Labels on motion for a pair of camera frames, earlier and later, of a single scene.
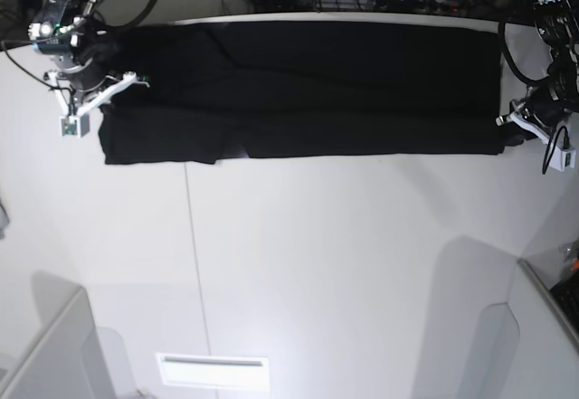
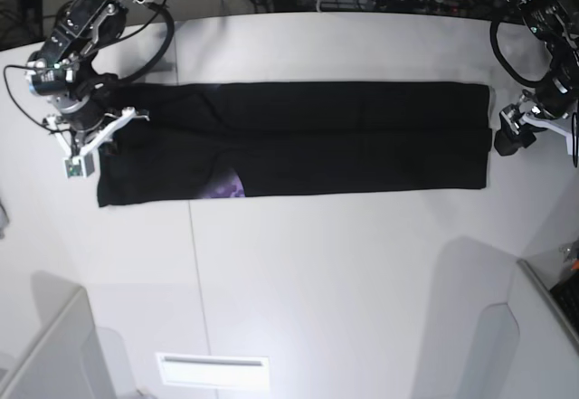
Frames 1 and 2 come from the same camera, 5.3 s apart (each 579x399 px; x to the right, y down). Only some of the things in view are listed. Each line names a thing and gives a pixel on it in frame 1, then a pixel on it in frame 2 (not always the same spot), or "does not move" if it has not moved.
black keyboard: (566, 293) does not move
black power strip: (412, 4) does not move
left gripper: (80, 86) to (84, 124)
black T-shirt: (213, 91) to (226, 141)
